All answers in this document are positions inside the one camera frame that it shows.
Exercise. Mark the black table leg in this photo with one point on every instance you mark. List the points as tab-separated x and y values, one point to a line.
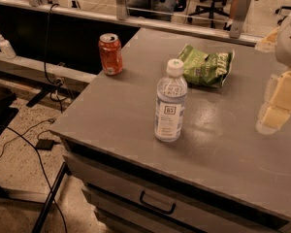
50	199

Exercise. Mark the seated person leg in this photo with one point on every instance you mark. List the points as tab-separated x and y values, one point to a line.
237	2

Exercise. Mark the black power adapter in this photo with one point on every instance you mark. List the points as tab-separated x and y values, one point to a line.
45	144

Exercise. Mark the orange soda can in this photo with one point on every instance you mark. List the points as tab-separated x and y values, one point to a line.
110	53

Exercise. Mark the green jalapeno chip bag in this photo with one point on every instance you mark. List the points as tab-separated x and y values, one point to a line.
206	69

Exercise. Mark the clear plastic water bottle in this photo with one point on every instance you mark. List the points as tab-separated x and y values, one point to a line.
171	94

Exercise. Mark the grey cabinet drawer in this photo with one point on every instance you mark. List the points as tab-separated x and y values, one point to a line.
114	185

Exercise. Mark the black drawer handle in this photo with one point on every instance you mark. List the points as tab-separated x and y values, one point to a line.
157	204

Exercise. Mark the white sanitizer pump bottle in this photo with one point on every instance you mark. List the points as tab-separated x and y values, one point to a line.
6	48

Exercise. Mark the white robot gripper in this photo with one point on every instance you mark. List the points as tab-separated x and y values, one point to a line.
290	43

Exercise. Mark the metal railing frame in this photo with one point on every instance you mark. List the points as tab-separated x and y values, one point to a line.
121	17

